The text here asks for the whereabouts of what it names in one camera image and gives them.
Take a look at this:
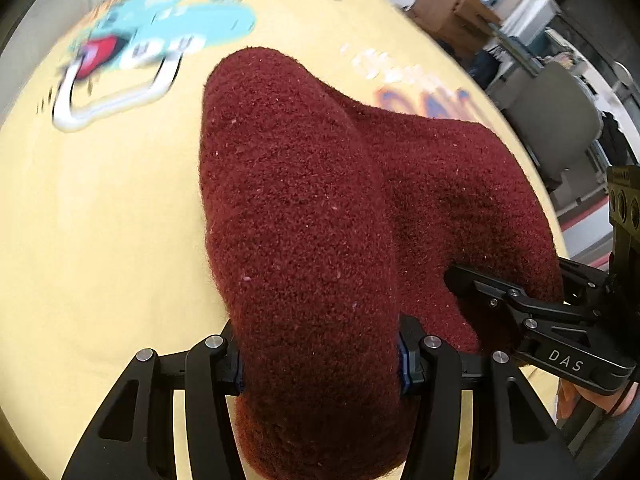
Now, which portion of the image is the grey chair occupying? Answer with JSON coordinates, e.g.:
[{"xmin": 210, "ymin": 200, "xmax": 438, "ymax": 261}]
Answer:
[{"xmin": 505, "ymin": 62, "xmax": 604, "ymax": 181}]

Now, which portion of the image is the brown cardboard box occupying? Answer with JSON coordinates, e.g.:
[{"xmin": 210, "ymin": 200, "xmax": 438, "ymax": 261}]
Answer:
[{"xmin": 410, "ymin": 0, "xmax": 503, "ymax": 56}]

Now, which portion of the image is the maroon knit sweater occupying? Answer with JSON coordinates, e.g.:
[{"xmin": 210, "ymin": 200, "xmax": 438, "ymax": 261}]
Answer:
[{"xmin": 197, "ymin": 46, "xmax": 566, "ymax": 480}]

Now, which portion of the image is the person's right hand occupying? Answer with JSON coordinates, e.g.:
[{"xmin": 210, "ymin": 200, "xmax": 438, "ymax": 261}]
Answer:
[{"xmin": 557, "ymin": 377, "xmax": 636, "ymax": 418}]

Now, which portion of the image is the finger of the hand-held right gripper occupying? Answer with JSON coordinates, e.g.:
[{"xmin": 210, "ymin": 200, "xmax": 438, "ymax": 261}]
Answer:
[
  {"xmin": 444, "ymin": 263, "xmax": 532, "ymax": 332},
  {"xmin": 556, "ymin": 257, "xmax": 614, "ymax": 307}
]

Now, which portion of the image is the person's right forearm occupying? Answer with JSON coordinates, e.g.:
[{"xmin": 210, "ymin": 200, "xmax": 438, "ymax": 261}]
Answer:
[{"xmin": 555, "ymin": 400, "xmax": 640, "ymax": 480}]

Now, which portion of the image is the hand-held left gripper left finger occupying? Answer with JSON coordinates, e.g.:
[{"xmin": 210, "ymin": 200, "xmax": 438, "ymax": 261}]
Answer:
[{"xmin": 62, "ymin": 320, "xmax": 247, "ymax": 480}]

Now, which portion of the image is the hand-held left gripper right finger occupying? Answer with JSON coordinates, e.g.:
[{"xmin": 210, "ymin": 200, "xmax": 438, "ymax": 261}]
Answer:
[{"xmin": 397, "ymin": 315, "xmax": 583, "ymax": 480}]

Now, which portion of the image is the dark hanging garment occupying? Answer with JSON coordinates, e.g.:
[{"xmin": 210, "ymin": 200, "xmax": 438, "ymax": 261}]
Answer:
[{"xmin": 467, "ymin": 50, "xmax": 501, "ymax": 88}]

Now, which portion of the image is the yellow printed bed sheet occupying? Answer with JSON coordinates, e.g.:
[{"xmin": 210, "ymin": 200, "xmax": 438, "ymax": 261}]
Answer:
[{"xmin": 0, "ymin": 0, "xmax": 573, "ymax": 480}]

